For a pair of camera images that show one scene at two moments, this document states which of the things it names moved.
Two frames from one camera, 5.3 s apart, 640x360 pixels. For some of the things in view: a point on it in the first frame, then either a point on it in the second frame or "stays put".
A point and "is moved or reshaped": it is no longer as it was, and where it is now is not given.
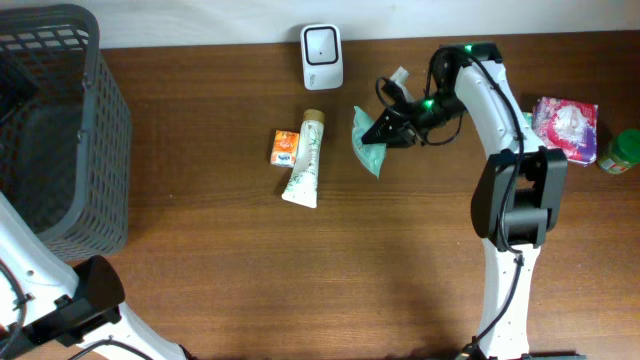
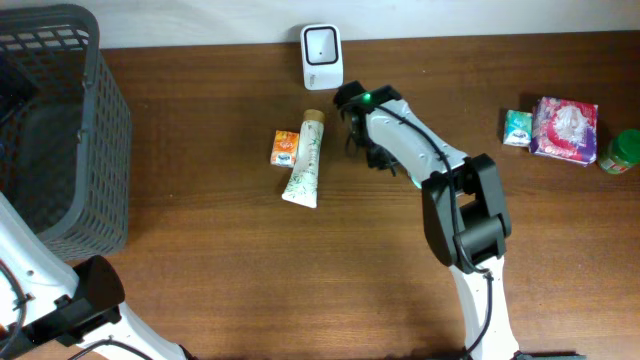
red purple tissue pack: [567, 125] stays put
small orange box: [284, 148] stays put
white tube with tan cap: [302, 187] stays put
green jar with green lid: [623, 152] stays put
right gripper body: [428, 111] -> [374, 153]
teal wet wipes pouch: [371, 153] is moved or reshaped
